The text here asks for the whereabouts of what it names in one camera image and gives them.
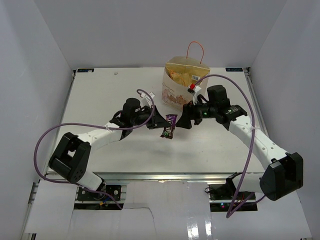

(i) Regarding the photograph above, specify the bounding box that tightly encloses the cream paper gift bag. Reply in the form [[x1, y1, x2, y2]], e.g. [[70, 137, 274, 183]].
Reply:
[[161, 41, 211, 111]]

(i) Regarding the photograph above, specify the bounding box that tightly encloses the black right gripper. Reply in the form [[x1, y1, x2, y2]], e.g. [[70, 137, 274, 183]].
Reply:
[[175, 96, 218, 129]]

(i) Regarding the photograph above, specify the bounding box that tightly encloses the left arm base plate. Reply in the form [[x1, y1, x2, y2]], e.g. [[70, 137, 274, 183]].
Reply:
[[75, 184, 122, 202]]

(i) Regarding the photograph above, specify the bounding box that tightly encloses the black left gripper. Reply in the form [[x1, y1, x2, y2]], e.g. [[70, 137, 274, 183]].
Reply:
[[130, 105, 170, 130]]

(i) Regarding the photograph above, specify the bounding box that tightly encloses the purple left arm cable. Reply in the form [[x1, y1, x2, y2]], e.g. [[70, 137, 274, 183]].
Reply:
[[33, 88, 155, 210]]

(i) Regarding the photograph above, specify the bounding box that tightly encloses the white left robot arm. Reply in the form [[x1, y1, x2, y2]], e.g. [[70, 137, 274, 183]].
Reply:
[[48, 98, 171, 200]]

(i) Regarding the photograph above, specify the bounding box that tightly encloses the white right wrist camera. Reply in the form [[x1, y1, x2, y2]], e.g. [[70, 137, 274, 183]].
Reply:
[[187, 83, 202, 105]]

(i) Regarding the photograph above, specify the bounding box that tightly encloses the brown m&m's candy pack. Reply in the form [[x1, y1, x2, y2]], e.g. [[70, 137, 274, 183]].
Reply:
[[160, 114, 178, 140]]

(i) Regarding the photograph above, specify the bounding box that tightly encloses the aluminium front rail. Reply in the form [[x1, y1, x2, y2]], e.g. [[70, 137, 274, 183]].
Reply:
[[96, 172, 233, 181]]

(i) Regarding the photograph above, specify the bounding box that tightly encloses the brown potato chips bag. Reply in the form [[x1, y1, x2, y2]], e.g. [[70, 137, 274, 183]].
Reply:
[[165, 63, 210, 87]]

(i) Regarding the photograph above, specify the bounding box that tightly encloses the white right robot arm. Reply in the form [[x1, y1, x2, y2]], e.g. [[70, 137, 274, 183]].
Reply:
[[175, 84, 304, 201]]

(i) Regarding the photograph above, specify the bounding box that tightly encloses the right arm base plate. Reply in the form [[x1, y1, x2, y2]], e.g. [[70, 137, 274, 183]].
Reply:
[[204, 174, 258, 213]]

